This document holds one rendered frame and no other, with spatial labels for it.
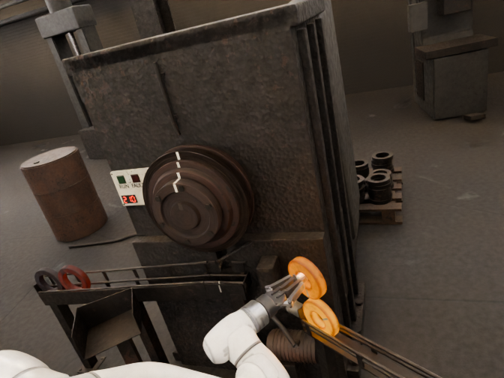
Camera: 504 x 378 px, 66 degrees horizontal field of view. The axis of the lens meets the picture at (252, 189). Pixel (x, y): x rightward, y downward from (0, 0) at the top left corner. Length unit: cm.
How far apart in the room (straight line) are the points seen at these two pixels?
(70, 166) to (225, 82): 302
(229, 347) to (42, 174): 341
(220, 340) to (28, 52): 981
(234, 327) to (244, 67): 89
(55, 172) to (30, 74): 665
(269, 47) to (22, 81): 983
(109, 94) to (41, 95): 900
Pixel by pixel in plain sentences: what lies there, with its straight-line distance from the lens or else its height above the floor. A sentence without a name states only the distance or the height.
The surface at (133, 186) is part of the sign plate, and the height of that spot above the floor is 116.
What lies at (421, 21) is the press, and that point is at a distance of 530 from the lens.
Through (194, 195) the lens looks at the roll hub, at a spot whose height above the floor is 120.
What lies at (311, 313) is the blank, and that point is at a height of 72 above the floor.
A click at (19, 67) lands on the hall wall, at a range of 1094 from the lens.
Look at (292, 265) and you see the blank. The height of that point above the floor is 95.
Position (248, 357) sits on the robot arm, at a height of 90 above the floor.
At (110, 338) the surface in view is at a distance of 197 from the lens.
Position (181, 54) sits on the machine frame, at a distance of 156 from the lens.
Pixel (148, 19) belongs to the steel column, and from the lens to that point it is 439.
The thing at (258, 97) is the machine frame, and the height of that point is 147.
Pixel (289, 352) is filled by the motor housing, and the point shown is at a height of 49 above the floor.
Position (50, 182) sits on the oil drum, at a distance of 433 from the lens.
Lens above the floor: 177
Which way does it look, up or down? 24 degrees down
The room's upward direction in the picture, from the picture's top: 14 degrees counter-clockwise
